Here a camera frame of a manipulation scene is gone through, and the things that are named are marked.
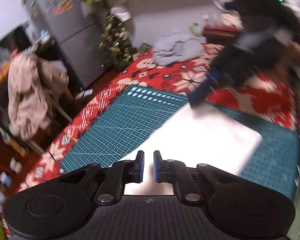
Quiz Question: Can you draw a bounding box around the white knit sweater vest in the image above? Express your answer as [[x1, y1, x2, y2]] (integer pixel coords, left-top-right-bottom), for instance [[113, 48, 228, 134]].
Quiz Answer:
[[124, 103, 262, 195]]

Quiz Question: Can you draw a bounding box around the person's right hand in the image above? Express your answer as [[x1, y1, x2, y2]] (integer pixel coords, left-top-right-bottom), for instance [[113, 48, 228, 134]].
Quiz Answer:
[[275, 29, 300, 81]]

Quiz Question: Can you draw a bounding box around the dark wooden side table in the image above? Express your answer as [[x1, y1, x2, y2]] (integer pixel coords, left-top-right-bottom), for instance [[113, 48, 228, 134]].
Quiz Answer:
[[202, 25, 243, 45]]

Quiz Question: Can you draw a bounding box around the grey knit sweater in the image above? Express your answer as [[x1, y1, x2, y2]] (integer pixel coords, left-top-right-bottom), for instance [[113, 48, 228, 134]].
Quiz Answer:
[[153, 33, 204, 66]]

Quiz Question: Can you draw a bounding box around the green cutting mat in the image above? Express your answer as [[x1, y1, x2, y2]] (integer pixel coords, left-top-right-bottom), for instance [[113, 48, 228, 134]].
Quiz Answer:
[[61, 86, 300, 199]]

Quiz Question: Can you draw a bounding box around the red christmas pattern blanket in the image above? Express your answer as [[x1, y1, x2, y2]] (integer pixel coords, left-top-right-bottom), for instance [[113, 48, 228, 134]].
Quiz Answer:
[[18, 44, 297, 191]]

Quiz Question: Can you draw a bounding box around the small christmas tree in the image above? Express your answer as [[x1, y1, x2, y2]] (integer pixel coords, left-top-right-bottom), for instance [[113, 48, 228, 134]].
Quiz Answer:
[[99, 14, 138, 69]]

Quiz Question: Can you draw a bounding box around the white leg chair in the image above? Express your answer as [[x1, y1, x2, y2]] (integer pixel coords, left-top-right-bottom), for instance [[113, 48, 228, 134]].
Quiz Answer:
[[21, 90, 77, 155]]

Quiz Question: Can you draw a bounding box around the beige jacket on chair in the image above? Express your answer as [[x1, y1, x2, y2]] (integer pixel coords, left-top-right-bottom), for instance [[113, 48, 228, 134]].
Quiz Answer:
[[8, 52, 69, 141]]

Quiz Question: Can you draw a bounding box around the grey refrigerator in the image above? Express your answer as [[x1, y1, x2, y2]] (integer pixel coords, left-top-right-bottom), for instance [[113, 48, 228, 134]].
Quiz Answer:
[[23, 0, 107, 88]]

